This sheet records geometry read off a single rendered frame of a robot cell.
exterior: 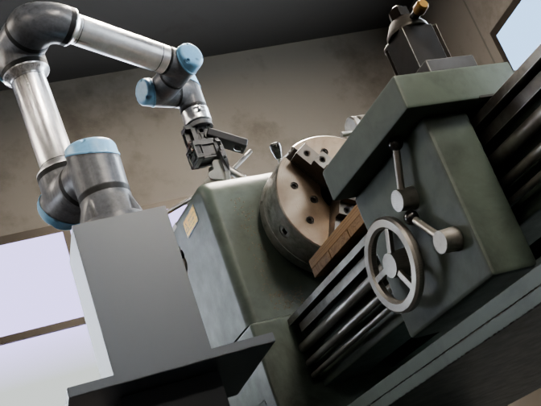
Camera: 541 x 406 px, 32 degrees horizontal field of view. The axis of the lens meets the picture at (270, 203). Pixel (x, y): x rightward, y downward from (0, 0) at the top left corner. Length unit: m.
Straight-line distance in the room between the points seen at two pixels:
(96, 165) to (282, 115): 3.34
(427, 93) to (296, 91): 4.06
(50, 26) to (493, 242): 1.30
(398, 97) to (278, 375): 0.92
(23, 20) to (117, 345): 0.85
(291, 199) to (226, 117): 3.13
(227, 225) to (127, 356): 0.52
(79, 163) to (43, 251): 2.71
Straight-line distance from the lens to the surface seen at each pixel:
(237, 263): 2.23
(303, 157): 2.19
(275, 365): 2.16
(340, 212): 2.13
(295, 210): 2.16
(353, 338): 1.96
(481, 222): 1.39
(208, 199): 2.29
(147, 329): 1.90
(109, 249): 1.96
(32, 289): 4.73
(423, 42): 1.73
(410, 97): 1.41
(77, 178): 2.10
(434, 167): 1.43
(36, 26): 2.32
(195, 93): 2.59
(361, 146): 1.52
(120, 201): 2.04
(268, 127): 5.30
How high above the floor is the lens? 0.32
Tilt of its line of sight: 21 degrees up
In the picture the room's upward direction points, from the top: 20 degrees counter-clockwise
